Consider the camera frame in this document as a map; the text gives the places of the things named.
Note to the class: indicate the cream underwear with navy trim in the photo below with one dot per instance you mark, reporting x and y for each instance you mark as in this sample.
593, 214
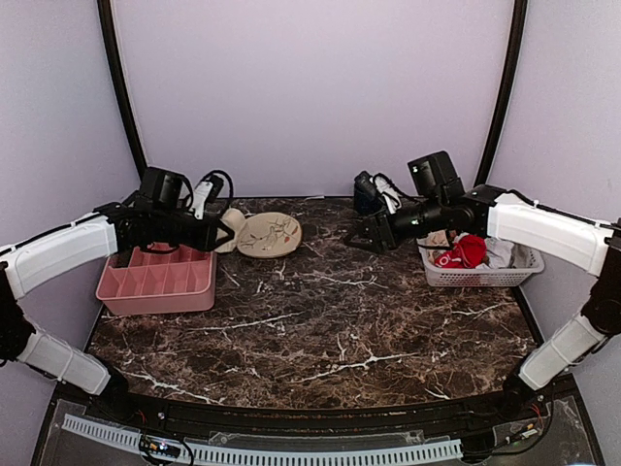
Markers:
234, 219

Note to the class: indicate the red garment in basket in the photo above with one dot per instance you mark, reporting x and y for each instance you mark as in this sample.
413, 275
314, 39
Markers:
468, 252

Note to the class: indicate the pink divided organizer box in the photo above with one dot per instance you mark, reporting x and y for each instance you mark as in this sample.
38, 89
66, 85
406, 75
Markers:
164, 282

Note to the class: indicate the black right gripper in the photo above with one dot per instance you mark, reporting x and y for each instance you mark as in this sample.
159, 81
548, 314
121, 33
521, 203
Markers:
375, 222

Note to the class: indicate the white garment in basket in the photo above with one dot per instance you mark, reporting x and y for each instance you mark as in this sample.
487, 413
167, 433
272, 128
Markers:
499, 253

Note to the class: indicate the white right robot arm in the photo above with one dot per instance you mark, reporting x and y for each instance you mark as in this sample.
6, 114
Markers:
583, 284

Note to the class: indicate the white plastic laundry basket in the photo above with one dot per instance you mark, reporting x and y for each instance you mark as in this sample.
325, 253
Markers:
525, 263

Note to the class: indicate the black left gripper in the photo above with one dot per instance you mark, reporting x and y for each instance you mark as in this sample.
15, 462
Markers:
207, 239

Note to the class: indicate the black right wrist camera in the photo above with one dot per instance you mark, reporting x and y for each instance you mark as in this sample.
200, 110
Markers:
434, 177

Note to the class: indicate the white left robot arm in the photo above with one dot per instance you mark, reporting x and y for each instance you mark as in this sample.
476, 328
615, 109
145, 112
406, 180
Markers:
55, 270

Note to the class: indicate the bird pattern ceramic plate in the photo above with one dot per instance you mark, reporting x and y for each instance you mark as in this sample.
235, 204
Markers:
270, 235

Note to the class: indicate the dark blue mug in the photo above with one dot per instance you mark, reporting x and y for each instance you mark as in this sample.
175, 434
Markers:
365, 204

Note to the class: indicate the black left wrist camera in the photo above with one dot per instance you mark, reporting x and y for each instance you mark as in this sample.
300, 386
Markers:
160, 189

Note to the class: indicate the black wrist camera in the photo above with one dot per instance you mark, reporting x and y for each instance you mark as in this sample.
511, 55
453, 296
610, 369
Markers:
434, 177
160, 189

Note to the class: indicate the beige garment in basket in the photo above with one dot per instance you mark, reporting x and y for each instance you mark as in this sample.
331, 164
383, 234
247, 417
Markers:
439, 241

